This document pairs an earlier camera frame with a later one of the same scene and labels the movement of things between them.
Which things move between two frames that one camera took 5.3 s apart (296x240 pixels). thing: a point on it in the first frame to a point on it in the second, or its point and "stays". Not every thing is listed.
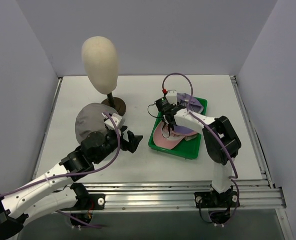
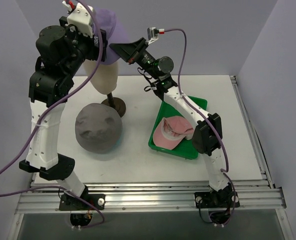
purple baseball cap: [183, 100] to [106, 19]
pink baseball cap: [163, 137] stays
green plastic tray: [187, 149] stays
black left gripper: [125, 141] to [101, 45]
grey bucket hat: [90, 119] stays
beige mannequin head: [100, 58] stays
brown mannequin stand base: [115, 102] stays
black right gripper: [168, 117] to [136, 52]
